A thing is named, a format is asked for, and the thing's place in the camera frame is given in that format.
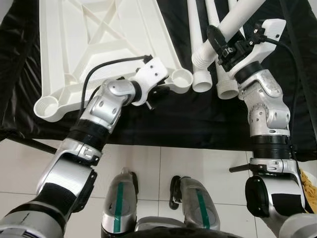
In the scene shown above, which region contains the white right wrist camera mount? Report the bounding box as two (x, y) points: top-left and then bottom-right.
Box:
(250, 19), (287, 62)

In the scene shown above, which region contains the black metal table frame leg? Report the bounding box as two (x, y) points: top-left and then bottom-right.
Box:
(229, 164), (253, 173)
(0, 134), (53, 149)

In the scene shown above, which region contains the white round plate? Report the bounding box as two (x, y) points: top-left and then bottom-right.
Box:
(300, 169), (317, 215)

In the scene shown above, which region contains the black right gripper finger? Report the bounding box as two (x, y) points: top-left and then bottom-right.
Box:
(207, 25), (229, 56)

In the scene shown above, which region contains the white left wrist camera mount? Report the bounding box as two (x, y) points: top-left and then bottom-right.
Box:
(133, 57), (170, 106)

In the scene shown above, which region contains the crumpled yellow cloth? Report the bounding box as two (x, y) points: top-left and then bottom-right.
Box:
(301, 170), (317, 213)

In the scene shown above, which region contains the black table cloth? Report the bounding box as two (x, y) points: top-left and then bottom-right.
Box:
(0, 0), (317, 162)

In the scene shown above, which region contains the white plastic table top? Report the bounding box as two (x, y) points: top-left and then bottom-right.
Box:
(34, 0), (195, 123)

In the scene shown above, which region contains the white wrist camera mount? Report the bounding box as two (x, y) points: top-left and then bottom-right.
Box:
(133, 57), (170, 106)
(250, 19), (287, 62)

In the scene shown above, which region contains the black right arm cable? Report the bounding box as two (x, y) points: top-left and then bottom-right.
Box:
(254, 30), (301, 159)

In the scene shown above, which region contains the black robot waist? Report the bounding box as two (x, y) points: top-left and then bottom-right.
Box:
(121, 217), (243, 238)

